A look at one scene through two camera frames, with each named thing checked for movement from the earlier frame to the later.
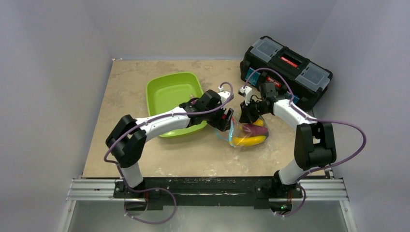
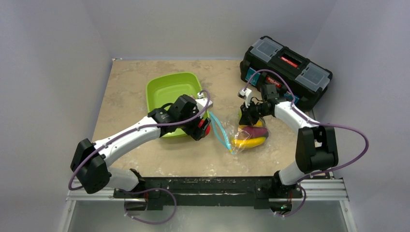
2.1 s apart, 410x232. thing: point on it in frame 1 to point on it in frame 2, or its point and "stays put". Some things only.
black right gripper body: x=247 y=112 stays put
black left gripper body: x=216 y=120 to x=191 y=127
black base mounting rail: x=210 y=193 stays put
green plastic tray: x=167 y=92 stays put
